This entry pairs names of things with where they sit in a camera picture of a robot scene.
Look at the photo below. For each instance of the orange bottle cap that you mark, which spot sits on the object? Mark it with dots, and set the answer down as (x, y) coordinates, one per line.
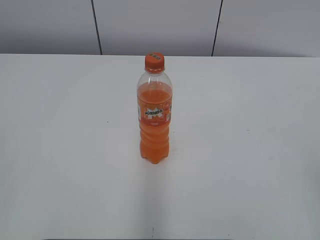
(154, 62)

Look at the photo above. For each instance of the orange Mirinda soda bottle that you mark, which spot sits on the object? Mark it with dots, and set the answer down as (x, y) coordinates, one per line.
(154, 104)

